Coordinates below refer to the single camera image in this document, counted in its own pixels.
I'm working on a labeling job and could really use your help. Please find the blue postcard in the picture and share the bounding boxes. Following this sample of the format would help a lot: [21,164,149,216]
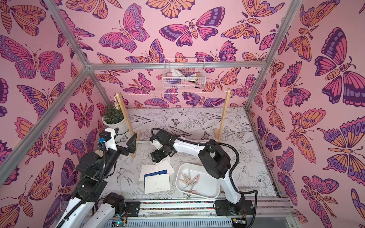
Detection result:
[144,170,170,186]

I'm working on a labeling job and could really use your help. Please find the white postcard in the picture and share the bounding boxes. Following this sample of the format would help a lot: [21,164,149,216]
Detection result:
[139,165,156,181]
[144,173,170,194]
[149,160,175,175]

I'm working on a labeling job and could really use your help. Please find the potted green plant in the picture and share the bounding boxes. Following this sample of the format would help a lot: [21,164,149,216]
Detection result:
[102,106,129,135]

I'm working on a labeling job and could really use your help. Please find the white plastic tray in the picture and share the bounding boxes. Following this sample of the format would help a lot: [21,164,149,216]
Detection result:
[175,163,221,200]

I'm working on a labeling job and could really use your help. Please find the aluminium frame profiles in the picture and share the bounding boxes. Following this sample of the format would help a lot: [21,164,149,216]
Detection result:
[1,1,302,183]

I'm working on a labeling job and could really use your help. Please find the wooden drying rack frame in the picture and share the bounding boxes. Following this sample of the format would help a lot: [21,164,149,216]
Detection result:
[115,88,232,158]

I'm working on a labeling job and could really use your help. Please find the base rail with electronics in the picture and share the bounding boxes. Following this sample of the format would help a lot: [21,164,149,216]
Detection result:
[76,198,297,228]

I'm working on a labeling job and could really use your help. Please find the grey clothespin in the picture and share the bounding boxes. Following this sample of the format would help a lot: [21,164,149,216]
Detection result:
[184,181,196,191]

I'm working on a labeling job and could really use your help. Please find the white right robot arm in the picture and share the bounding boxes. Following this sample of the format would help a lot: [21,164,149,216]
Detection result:
[150,128,258,215]

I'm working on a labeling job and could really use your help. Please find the white wire basket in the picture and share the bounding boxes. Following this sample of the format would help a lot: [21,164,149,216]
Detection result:
[160,57,206,89]

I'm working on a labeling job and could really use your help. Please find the beige clothespin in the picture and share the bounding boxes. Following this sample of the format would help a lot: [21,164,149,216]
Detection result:
[183,171,192,184]
[191,175,200,184]
[186,190,201,195]
[179,178,190,186]

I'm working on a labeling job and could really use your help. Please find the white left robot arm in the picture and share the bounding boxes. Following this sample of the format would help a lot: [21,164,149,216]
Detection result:
[56,128,138,228]

